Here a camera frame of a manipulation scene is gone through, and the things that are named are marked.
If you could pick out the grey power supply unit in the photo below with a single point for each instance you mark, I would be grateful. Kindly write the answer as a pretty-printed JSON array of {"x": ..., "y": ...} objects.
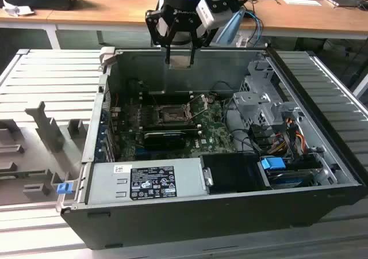
[{"x": 109, "y": 184}]

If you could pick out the green RAM stick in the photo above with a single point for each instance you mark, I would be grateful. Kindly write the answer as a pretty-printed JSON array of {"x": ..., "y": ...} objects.
[{"x": 23, "y": 172}]

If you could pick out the crumpled white paper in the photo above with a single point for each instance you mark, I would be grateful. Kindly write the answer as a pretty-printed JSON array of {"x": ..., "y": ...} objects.
[{"x": 17, "y": 9}]

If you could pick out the pale blue teach pendant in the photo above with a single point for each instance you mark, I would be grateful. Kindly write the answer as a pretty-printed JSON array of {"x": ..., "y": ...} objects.
[{"x": 230, "y": 28}]

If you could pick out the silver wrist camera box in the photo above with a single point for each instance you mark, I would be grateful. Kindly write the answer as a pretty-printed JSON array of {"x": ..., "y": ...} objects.
[{"x": 211, "y": 14}]

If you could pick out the black open PC case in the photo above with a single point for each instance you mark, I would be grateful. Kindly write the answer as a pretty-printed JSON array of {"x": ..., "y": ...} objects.
[{"x": 201, "y": 227}]

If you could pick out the silver metal drive cage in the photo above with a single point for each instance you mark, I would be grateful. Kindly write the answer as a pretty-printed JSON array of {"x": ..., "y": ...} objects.
[{"x": 258, "y": 100}]

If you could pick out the dark tablet device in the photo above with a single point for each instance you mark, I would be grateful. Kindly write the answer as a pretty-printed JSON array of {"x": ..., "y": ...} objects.
[{"x": 343, "y": 0}]

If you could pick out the green motherboard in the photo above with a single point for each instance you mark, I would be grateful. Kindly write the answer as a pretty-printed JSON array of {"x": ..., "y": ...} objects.
[{"x": 212, "y": 126}]

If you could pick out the black plastic fan shroud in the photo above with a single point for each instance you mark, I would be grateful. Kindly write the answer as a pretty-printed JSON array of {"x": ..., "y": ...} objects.
[{"x": 230, "y": 172}]

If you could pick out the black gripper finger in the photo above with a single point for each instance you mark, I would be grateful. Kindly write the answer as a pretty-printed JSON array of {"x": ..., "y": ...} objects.
[
  {"x": 201, "y": 38},
  {"x": 161, "y": 41}
]

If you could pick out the silver square CPU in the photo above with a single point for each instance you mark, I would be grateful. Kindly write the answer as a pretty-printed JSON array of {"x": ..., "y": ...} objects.
[{"x": 179, "y": 62}]

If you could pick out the white connector block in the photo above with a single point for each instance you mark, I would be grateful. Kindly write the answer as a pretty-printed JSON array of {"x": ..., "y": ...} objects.
[{"x": 243, "y": 41}]

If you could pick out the blue expansion slot cover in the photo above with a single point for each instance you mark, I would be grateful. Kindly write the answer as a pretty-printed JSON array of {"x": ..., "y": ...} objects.
[{"x": 101, "y": 132}]

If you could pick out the black graphics card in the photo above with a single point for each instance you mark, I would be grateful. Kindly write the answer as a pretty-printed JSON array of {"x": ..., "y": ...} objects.
[{"x": 164, "y": 141}]

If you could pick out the blue disk carrier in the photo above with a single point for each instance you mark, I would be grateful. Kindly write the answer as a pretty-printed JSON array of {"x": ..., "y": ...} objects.
[{"x": 271, "y": 164}]

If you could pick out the grey case release latch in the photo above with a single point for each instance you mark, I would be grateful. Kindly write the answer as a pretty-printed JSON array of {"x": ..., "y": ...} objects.
[{"x": 107, "y": 56}]

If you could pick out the white paper sheet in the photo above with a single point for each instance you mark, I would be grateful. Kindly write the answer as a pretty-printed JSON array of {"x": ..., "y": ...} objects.
[{"x": 303, "y": 2}]

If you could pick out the black RAM slot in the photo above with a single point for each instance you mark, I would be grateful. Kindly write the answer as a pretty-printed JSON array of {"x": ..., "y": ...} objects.
[
  {"x": 172, "y": 128},
  {"x": 166, "y": 98}
]

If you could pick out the CPU socket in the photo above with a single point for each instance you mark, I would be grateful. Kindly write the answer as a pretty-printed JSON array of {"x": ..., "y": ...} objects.
[{"x": 172, "y": 116}]

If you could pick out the wooden desk white frame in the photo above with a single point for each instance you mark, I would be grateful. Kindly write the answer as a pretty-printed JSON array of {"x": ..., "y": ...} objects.
[
  {"x": 28, "y": 18},
  {"x": 287, "y": 17}
]

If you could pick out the small blue plastic latch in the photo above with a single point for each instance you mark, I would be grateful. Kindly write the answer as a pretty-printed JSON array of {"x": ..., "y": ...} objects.
[{"x": 64, "y": 189}]

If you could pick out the thin metal locking lever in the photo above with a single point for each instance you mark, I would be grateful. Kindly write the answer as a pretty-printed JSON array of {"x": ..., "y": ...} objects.
[
  {"x": 191, "y": 97},
  {"x": 156, "y": 102}
]

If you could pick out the grey parts rack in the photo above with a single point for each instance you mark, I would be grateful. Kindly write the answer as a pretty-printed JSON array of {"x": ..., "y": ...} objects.
[{"x": 46, "y": 126}]

